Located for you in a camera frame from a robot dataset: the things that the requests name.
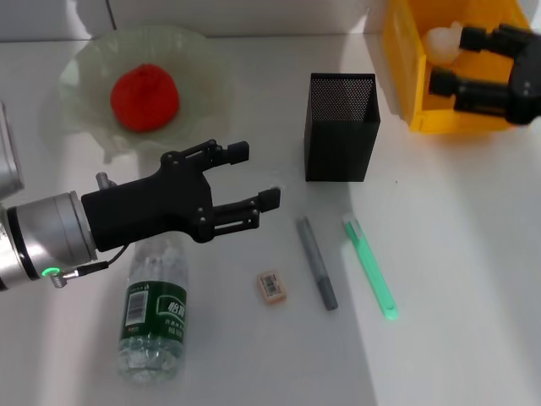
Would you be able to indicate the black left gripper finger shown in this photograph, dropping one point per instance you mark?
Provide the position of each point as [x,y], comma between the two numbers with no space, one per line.
[220,153]
[236,213]

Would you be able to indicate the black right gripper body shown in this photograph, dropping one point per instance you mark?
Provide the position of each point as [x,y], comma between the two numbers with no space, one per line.
[528,84]

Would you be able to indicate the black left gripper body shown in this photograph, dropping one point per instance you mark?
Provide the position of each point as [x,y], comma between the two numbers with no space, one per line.
[156,207]

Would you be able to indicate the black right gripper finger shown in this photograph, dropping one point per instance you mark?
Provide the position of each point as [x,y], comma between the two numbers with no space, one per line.
[498,40]
[477,95]

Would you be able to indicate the clear green-label water bottle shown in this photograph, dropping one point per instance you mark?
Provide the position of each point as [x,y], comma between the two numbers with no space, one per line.
[152,313]

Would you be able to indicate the black mesh pen holder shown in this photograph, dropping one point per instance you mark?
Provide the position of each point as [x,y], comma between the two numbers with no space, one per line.
[338,144]

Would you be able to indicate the green translucent pen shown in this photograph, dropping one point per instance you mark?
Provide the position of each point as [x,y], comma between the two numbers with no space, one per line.
[367,262]

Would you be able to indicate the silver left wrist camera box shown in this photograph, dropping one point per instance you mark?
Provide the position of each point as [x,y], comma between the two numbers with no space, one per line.
[8,156]

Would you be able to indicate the green glass fruit plate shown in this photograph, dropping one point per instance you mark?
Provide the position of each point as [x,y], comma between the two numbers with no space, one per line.
[198,72]

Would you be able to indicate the yellow plastic storage bin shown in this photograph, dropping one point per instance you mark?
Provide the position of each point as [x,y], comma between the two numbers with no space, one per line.
[406,63]

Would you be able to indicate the red-orange orange fruit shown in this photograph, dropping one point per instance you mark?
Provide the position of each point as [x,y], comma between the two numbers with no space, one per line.
[143,97]

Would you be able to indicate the grey marker pen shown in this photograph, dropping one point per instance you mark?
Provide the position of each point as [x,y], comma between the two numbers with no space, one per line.
[315,262]

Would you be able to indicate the beige eraser with barcode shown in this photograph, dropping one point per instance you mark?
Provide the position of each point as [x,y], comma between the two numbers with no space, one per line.
[272,288]

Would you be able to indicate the white paper ball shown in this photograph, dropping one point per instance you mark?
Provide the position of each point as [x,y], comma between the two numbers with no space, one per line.
[441,42]

